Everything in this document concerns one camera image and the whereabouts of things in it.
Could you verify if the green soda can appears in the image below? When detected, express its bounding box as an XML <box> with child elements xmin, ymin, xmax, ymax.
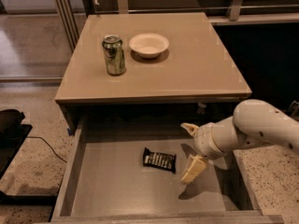
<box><xmin>102</xmin><ymin>35</ymin><xmax>125</xmax><ymax>76</ymax></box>

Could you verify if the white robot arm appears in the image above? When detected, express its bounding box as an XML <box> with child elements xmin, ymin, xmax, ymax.
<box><xmin>181</xmin><ymin>99</ymin><xmax>299</xmax><ymax>184</ymax></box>

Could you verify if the black floor cable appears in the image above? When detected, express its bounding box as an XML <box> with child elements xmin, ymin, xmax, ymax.
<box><xmin>26</xmin><ymin>135</ymin><xmax>68</xmax><ymax>163</ymax></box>

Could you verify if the open grey top drawer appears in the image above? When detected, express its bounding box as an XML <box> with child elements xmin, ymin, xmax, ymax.
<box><xmin>51</xmin><ymin>118</ymin><xmax>284</xmax><ymax>224</ymax></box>

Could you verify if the white paper bowl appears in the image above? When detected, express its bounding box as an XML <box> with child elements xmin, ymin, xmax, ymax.
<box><xmin>129</xmin><ymin>33</ymin><xmax>169</xmax><ymax>59</ymax></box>

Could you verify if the metal railing frame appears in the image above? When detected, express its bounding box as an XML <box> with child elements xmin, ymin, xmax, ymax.
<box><xmin>54</xmin><ymin>0</ymin><xmax>299</xmax><ymax>48</ymax></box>

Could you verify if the black rxbar chocolate wrapper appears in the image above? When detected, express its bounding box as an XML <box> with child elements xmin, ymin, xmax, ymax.
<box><xmin>143</xmin><ymin>147</ymin><xmax>177</xmax><ymax>174</ymax></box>

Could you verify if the grey cabinet counter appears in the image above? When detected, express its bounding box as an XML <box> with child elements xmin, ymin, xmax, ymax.
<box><xmin>55</xmin><ymin>13</ymin><xmax>251</xmax><ymax>130</ymax></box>

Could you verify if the small drawer lock latch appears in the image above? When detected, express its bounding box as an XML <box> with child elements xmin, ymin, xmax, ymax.
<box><xmin>197</xmin><ymin>103</ymin><xmax>206</xmax><ymax>114</ymax></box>

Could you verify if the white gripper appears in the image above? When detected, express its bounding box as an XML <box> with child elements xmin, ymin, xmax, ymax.
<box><xmin>180</xmin><ymin>122</ymin><xmax>226</xmax><ymax>184</ymax></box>

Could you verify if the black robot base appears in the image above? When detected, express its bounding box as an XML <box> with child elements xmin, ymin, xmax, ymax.
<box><xmin>0</xmin><ymin>109</ymin><xmax>32</xmax><ymax>178</ymax></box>

